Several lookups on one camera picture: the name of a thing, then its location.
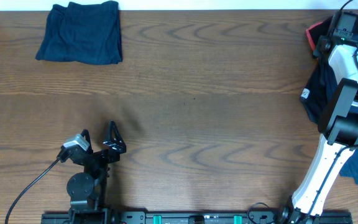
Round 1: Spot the folded dark navy garment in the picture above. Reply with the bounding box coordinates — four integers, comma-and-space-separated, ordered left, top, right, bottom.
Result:
35, 1, 123, 65

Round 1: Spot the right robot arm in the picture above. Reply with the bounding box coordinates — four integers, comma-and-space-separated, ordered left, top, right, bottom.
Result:
276, 10, 358, 223

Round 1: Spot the black shirt with red trim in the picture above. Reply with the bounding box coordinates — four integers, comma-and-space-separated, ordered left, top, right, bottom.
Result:
300, 14, 358, 213

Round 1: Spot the left black camera cable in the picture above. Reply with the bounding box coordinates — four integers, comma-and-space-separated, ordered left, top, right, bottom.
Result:
5, 157, 62, 224

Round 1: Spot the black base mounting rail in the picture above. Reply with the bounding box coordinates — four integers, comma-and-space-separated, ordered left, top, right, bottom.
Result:
41, 210, 353, 224

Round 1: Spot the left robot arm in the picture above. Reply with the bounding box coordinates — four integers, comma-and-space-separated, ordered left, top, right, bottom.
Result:
57, 120, 126, 223

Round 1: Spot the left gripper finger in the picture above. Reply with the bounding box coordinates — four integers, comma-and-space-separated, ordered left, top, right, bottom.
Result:
103, 120, 127, 153
81, 129, 93, 152

